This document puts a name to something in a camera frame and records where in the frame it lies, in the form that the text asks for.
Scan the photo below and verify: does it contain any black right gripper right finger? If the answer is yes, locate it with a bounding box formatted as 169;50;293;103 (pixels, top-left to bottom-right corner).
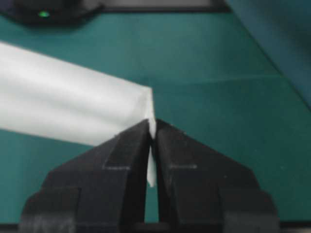
154;120;279;233

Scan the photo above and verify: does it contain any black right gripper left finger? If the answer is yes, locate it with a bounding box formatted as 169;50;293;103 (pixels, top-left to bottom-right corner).
19;120;150;233

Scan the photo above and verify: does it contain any white duct tape roll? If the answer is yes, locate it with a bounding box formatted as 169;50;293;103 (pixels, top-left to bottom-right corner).
0;41;157;188

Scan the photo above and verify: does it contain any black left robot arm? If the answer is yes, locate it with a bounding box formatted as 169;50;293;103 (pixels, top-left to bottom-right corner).
0;0;104;25

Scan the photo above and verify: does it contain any green table cloth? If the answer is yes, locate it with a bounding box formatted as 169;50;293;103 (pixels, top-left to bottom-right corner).
0;13;311;221

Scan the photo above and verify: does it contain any green backdrop curtain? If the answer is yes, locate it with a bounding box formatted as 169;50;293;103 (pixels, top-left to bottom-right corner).
227;0;311;104

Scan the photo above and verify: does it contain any black aluminium frame rail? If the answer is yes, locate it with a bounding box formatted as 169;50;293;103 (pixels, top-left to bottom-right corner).
103;0;230;12

